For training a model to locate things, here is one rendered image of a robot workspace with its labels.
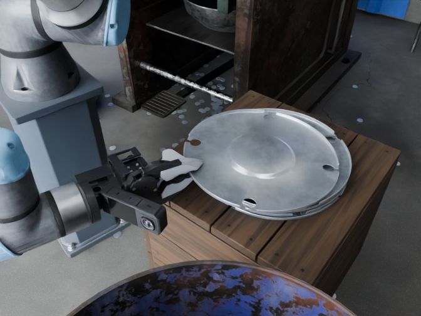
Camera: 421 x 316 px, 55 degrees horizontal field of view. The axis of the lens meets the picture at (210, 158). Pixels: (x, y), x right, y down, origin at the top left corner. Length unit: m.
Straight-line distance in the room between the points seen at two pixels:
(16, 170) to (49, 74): 0.32
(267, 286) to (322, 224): 0.24
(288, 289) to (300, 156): 0.33
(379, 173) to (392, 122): 0.80
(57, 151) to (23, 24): 0.27
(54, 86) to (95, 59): 1.12
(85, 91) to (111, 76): 0.95
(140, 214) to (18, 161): 0.19
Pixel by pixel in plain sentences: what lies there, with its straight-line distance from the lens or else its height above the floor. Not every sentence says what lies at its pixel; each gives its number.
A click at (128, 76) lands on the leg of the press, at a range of 1.51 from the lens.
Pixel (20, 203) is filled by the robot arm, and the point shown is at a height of 0.49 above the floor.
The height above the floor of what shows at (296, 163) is 0.39.
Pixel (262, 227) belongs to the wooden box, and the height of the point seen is 0.35.
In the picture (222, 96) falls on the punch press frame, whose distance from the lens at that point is 1.31.
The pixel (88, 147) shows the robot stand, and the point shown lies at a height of 0.31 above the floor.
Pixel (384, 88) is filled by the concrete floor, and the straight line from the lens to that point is 1.83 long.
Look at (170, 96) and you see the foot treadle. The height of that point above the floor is 0.16.
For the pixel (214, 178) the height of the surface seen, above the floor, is 0.40.
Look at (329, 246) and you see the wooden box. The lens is 0.70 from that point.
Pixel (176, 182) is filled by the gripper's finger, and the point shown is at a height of 0.40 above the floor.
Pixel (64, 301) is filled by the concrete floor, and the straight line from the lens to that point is 1.08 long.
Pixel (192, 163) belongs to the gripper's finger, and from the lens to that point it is 0.70.
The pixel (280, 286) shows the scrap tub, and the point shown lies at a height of 0.46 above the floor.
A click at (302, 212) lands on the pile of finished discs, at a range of 0.72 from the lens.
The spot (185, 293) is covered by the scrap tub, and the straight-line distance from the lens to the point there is 0.55.
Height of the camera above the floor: 0.90
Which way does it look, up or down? 42 degrees down
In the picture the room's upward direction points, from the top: straight up
